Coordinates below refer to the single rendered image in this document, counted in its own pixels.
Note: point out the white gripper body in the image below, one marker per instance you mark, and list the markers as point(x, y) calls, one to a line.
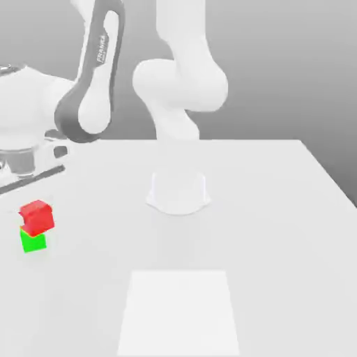
point(30, 180)

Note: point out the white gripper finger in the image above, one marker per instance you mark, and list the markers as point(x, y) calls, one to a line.
point(17, 219)

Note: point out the small red cube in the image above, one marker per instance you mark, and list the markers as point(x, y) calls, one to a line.
point(37, 217)

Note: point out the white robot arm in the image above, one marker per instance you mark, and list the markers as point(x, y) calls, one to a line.
point(178, 83)

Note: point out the small green cube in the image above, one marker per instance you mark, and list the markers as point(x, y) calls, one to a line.
point(33, 243)

